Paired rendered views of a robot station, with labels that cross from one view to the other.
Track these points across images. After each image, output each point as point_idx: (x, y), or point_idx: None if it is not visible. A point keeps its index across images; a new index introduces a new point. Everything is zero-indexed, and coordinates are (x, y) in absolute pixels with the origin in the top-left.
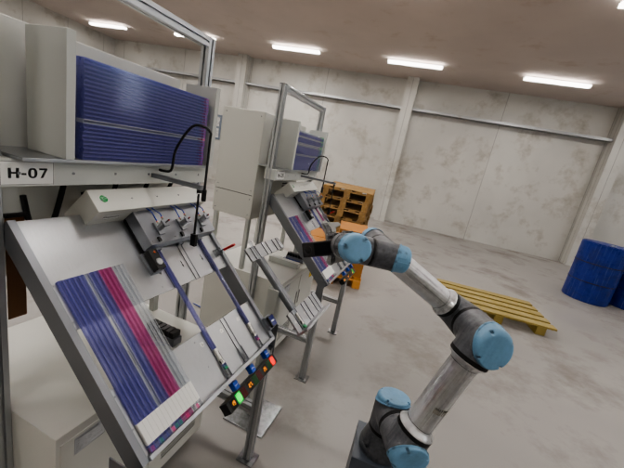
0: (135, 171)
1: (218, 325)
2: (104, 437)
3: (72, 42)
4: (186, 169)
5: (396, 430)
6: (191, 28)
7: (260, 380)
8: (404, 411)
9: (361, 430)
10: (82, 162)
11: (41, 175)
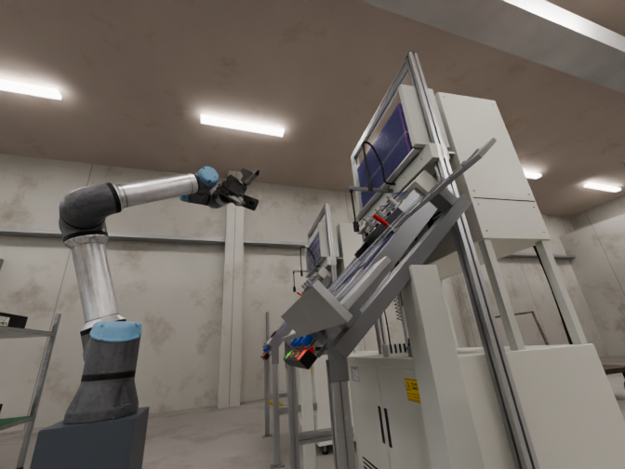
0: (384, 196)
1: None
2: (360, 387)
3: (352, 168)
4: (410, 166)
5: None
6: (394, 79)
7: (291, 358)
8: (119, 316)
9: (131, 415)
10: (362, 209)
11: (363, 223)
